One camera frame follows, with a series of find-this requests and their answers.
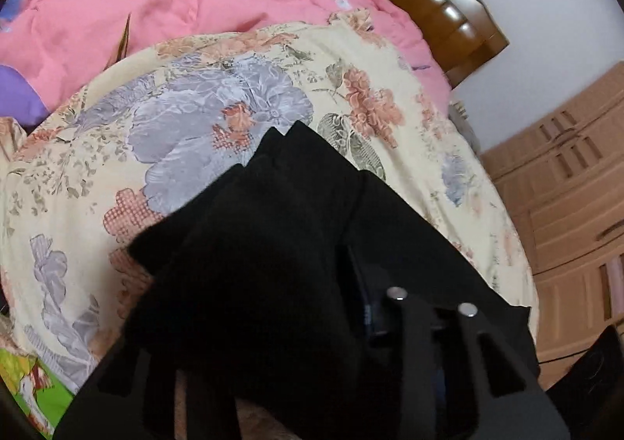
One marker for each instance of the green cloth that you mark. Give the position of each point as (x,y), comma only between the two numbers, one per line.
(40,396)

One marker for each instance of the black pants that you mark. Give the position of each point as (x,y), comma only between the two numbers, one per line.
(257,295)

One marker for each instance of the floral cream quilt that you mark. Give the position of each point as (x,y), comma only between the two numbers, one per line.
(150,133)

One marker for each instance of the light wooden wardrobe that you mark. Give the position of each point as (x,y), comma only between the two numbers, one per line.
(561,180)

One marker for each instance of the purple bed sheet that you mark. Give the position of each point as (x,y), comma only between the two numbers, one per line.
(19,101)

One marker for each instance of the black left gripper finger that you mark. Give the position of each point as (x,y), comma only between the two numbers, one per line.
(440,364)

